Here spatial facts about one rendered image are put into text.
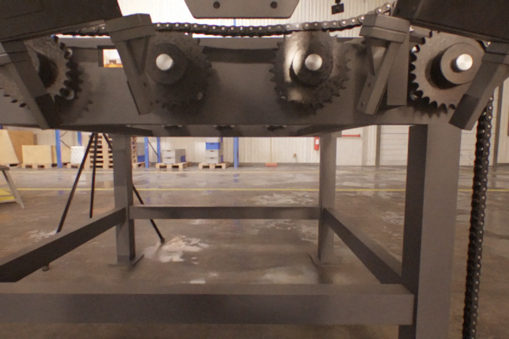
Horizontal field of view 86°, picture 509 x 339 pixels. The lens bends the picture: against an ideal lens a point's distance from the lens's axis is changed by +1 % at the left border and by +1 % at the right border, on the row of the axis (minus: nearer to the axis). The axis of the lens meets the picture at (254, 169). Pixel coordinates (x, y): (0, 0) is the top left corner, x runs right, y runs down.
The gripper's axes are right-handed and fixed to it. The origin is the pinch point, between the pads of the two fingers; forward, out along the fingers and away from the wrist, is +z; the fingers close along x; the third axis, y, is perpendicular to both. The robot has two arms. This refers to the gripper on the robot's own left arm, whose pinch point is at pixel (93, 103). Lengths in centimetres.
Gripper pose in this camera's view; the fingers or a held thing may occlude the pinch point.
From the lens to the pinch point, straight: 40.1
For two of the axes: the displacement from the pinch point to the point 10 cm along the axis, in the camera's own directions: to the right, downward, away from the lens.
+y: 0.7, -4.7, 8.8
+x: -9.8, 1.2, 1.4
